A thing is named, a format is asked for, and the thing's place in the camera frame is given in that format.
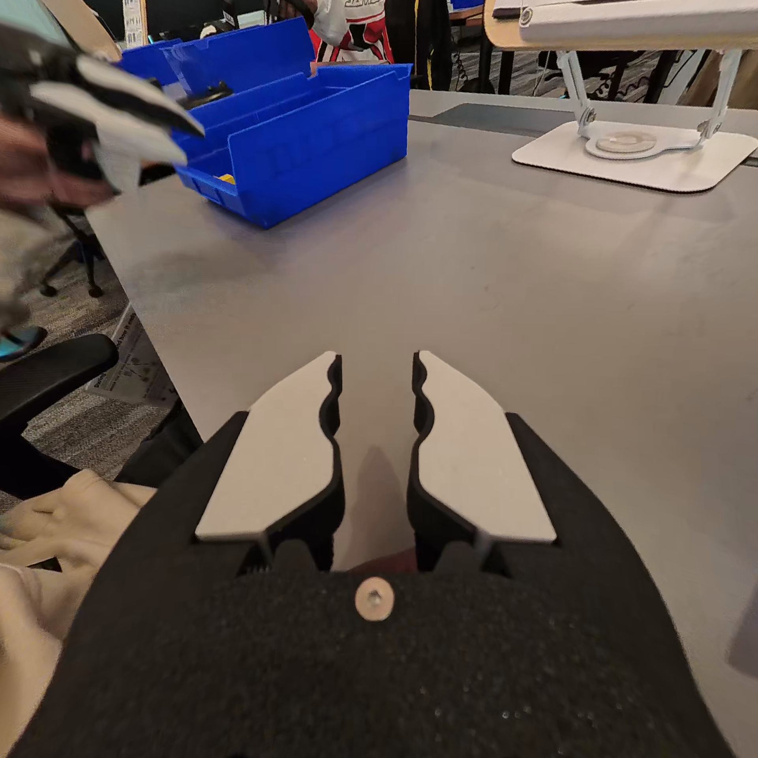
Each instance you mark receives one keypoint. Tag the wooden board stand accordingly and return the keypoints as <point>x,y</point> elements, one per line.
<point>83,21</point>

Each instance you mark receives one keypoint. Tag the black laptop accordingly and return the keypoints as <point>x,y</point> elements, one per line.
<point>207,95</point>

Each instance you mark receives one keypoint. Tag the person's black pants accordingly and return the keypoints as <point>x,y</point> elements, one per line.
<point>166,450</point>

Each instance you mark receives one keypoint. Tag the large black screen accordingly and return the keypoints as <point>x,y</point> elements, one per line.
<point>183,18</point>

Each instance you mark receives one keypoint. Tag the black stand with round base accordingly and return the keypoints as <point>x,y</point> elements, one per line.
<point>23,342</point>

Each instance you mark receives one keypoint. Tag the newspaper sheet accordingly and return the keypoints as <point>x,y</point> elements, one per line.
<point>136,367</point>

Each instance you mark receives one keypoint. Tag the person's left hand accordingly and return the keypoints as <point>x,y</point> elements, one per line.
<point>23,172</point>

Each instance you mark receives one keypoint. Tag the white and wooden book stand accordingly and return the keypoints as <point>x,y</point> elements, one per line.
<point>639,160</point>

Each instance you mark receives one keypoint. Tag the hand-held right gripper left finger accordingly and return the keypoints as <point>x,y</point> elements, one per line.
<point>272,468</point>

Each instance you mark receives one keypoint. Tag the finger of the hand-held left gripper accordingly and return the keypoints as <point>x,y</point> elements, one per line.
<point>118,80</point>
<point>130,133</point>

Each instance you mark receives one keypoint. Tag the blue plastic bin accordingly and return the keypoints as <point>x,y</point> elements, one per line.
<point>320,160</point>
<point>248,53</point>
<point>145,62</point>

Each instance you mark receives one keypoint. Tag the black garment with yellow trim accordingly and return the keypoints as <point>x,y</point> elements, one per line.
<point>420,35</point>

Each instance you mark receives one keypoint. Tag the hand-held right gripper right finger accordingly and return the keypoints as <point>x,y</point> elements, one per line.
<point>479,468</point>

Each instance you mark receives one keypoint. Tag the white printed paper strip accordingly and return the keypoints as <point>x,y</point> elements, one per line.
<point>135,21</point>

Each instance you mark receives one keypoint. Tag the black mesh office chair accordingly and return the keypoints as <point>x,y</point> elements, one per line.
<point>53,367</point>

